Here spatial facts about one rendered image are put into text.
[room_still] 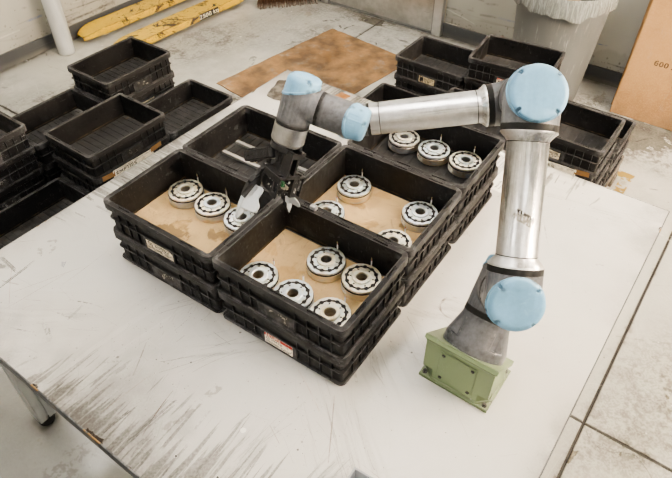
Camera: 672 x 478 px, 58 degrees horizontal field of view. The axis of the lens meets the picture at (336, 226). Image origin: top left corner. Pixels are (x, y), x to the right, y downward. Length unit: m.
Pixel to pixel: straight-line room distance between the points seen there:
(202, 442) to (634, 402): 1.66
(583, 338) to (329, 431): 0.72
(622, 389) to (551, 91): 1.56
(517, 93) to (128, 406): 1.13
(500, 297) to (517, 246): 0.11
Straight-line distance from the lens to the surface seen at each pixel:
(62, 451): 2.44
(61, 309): 1.86
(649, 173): 3.68
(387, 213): 1.78
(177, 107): 3.19
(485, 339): 1.44
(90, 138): 2.88
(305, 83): 1.28
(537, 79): 1.28
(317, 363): 1.54
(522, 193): 1.28
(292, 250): 1.67
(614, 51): 4.33
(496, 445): 1.52
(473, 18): 4.60
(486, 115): 1.41
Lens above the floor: 2.01
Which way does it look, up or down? 43 degrees down
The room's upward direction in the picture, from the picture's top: straight up
